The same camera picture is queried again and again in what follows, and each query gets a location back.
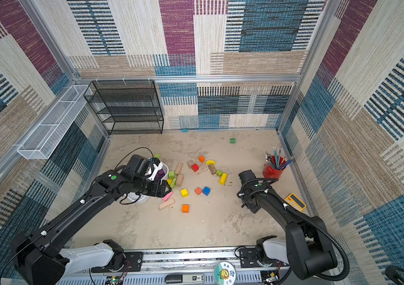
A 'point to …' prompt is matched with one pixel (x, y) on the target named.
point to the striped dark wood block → (212, 168)
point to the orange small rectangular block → (201, 158)
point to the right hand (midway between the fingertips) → (247, 202)
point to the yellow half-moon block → (211, 162)
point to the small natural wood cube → (190, 163)
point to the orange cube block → (185, 208)
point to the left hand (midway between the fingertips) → (165, 188)
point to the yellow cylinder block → (223, 179)
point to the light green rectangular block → (157, 155)
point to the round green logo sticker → (224, 274)
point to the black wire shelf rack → (127, 107)
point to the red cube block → (195, 167)
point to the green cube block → (171, 174)
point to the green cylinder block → (233, 141)
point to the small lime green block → (219, 173)
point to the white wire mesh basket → (42, 141)
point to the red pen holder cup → (271, 173)
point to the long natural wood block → (166, 203)
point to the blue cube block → (206, 190)
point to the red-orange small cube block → (198, 190)
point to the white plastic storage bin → (136, 198)
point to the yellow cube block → (184, 193)
